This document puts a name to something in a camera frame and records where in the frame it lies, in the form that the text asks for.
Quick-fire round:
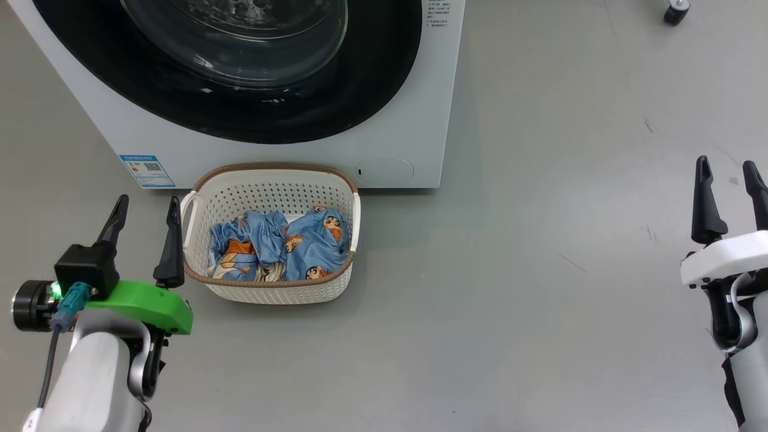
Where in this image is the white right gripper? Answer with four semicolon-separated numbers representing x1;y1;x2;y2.
680;155;768;287

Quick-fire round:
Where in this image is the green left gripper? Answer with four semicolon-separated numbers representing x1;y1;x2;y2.
11;194;194;335

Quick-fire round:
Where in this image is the blue cartoon print garment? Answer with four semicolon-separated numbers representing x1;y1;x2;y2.
282;206;352;282
208;211;289;282

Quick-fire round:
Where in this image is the round black glass washer door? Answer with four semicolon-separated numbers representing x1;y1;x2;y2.
31;0;424;145

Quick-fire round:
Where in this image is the white perforated laundry basket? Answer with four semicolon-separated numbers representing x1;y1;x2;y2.
180;163;361;305

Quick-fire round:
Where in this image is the white front-load washing machine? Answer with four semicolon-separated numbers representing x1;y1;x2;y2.
6;0;466;190

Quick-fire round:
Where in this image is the blue energy label sticker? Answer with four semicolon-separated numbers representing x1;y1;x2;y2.
119;154;176;189

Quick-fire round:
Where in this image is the black caster wheel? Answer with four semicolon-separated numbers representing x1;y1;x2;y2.
663;0;691;26

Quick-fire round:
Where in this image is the round washer filter cover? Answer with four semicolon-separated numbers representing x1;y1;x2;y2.
354;157;415;185

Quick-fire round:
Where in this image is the teal connector left camera cable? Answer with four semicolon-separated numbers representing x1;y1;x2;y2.
37;282;92;410

